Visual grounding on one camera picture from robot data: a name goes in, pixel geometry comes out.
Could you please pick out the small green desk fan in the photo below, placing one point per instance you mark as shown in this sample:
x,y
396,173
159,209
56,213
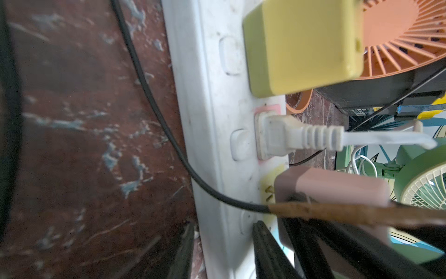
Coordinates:
x,y
418,178

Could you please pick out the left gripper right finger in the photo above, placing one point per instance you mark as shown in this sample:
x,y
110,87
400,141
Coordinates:
x,y
270,261

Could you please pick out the yellow usb charger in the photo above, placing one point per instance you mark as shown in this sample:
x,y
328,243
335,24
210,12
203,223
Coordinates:
x,y
293,46

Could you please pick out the pink usb charger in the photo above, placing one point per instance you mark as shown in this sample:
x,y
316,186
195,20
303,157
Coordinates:
x,y
328,186

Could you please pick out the orange mini fan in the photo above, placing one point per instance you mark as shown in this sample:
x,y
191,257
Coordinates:
x,y
400,36

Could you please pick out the white power strip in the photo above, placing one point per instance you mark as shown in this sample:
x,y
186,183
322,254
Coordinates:
x,y
217,111

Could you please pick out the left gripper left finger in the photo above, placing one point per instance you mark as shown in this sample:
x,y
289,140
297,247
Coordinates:
x,y
182,264

